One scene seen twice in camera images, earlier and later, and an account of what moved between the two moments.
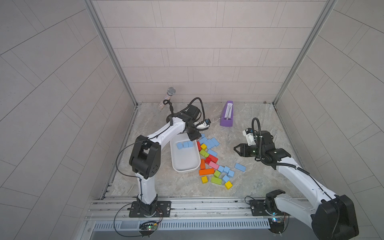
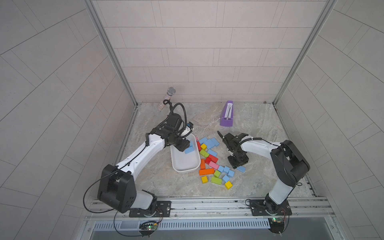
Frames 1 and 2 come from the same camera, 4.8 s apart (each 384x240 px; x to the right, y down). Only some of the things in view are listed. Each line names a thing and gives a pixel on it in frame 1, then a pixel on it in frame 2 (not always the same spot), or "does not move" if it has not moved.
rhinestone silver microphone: x=171 y=91 does not move
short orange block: x=202 y=164 does not move
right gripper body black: x=252 y=150 → x=236 y=159
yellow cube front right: x=228 y=185 does not move
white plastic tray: x=185 y=153 does not move
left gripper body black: x=191 y=131 → x=178 y=141
